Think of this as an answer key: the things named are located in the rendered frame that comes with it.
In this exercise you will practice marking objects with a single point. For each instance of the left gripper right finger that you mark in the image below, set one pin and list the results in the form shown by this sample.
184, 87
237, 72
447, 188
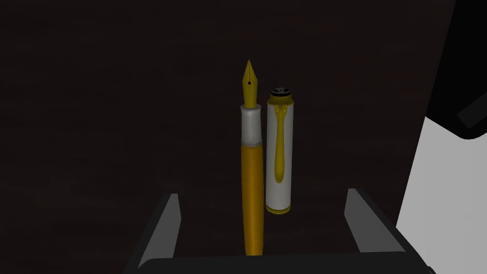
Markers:
367, 228

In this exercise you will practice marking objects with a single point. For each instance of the white and yellow pen cap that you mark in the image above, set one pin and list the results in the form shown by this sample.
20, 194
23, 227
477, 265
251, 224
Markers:
286, 160

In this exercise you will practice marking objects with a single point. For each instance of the yellow and white fountain pen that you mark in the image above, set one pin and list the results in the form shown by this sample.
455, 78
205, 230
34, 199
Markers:
252, 171

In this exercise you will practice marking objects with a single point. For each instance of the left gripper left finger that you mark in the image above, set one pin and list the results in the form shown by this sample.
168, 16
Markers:
163, 232

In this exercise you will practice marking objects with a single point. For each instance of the dark brown wooden table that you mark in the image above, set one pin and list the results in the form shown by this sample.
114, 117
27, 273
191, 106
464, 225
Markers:
95, 114

